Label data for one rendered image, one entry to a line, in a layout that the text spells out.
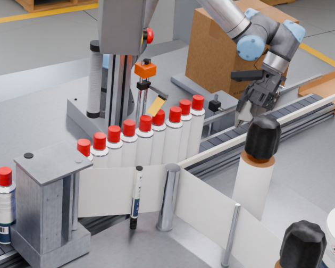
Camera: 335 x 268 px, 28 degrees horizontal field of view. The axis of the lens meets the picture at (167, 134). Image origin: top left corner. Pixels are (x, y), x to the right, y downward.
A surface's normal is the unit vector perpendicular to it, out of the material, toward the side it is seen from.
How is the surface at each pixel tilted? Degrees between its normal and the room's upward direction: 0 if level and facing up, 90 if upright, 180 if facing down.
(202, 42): 90
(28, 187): 90
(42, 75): 0
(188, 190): 90
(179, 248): 0
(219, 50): 90
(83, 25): 0
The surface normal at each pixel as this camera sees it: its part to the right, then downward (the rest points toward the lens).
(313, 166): 0.11, -0.84
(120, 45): 0.13, 0.55
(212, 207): -0.68, 0.32
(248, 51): -0.26, 0.52
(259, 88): -0.58, -0.17
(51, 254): 0.67, 0.46
